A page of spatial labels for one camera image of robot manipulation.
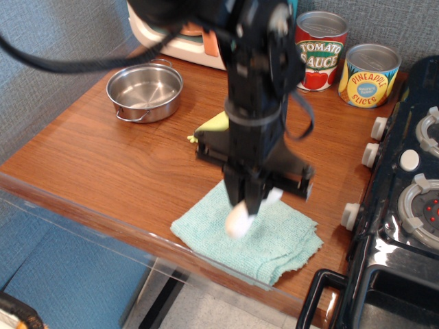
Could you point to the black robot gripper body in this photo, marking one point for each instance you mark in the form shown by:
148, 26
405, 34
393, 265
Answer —
259, 151

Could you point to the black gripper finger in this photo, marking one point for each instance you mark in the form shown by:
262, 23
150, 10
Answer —
234, 180
256, 190

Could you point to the white plush mushroom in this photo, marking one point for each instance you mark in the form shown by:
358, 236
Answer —
239, 221

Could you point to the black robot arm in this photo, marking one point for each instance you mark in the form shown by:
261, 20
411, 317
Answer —
256, 43

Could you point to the light blue folded cloth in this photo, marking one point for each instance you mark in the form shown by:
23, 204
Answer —
281, 239

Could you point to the small steel pan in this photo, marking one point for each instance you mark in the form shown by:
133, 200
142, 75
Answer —
145, 93

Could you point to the toy microwave teal and cream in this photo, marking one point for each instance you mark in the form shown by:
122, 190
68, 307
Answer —
193, 45

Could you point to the tomato sauce can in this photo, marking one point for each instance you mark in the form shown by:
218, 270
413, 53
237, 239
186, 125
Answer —
320, 38

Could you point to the pineapple slices can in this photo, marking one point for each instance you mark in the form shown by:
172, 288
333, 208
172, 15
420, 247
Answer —
368, 75

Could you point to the black toy stove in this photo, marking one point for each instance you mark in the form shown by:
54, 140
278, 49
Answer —
392, 275

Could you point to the dark object bottom left corner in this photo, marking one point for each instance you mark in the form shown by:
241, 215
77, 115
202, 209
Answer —
17, 314

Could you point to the green handled metal spoon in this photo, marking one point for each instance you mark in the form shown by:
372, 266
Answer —
218, 123

